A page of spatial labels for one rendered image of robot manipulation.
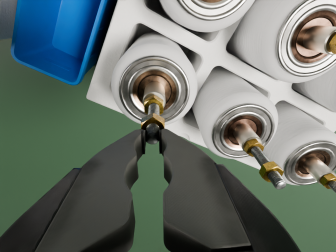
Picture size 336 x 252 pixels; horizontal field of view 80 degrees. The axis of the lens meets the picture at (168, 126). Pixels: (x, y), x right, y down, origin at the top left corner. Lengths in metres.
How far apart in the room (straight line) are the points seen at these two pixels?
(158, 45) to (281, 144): 0.21
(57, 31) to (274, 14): 0.40
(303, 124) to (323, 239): 0.82
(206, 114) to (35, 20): 0.32
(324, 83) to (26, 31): 0.44
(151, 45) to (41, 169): 0.55
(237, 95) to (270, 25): 0.07
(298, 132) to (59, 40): 0.46
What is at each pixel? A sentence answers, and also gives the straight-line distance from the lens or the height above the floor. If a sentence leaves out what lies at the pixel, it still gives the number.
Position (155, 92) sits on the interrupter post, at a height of 0.28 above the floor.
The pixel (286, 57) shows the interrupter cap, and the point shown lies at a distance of 0.25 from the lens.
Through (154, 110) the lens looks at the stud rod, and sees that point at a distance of 0.16.
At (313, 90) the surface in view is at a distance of 0.35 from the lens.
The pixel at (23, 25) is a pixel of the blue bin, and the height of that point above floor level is 0.11.
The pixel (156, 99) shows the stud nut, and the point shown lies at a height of 0.29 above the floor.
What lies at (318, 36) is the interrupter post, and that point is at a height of 0.27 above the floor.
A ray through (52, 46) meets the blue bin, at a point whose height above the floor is 0.01.
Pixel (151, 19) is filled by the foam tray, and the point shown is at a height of 0.18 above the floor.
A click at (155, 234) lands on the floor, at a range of 0.85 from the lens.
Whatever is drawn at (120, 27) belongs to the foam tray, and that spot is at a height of 0.18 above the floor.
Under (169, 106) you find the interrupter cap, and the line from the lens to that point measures 0.23.
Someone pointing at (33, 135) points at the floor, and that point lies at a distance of 0.63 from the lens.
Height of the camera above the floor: 0.46
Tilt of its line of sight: 61 degrees down
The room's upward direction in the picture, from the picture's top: 175 degrees clockwise
